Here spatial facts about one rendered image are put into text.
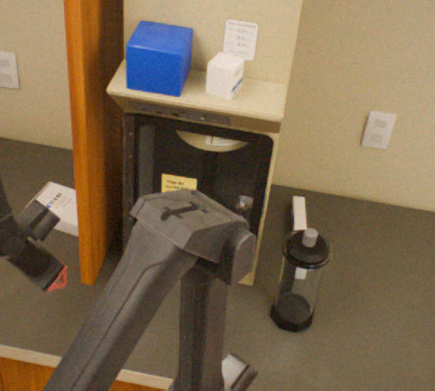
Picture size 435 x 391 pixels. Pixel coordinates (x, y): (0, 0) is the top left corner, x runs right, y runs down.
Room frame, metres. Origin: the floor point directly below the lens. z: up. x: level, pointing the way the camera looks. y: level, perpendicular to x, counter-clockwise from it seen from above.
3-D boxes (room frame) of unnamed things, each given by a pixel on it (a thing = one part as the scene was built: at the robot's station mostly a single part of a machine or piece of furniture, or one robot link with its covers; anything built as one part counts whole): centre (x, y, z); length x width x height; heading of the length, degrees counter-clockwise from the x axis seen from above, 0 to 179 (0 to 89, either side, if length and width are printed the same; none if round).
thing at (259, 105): (1.06, 0.03, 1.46); 0.32 x 0.11 x 0.10; 84
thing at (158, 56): (1.07, 0.11, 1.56); 0.10 x 0.10 x 0.09; 84
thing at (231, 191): (1.11, 0.03, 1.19); 0.30 x 0.01 x 0.40; 83
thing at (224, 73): (1.06, -0.01, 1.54); 0.05 x 0.05 x 0.06; 69
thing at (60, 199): (1.29, 0.37, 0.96); 0.16 x 0.12 x 0.04; 73
